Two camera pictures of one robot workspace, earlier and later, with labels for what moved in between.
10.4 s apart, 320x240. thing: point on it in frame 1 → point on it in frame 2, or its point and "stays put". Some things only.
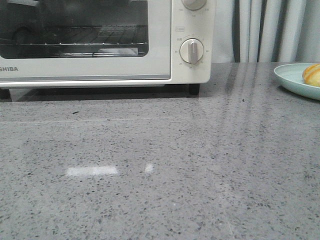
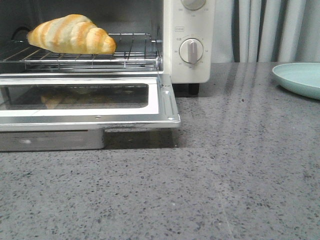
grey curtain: [261, 31] stays put
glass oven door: [85, 40] → [68, 112]
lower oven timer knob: [191, 50] stays put
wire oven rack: [84, 40] → [133, 51]
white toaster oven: [46, 44] stays put
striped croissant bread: [311, 75] → [72, 34]
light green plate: [290, 76] stays put
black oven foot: [194, 89] stays put
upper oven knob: [194, 5] stays put
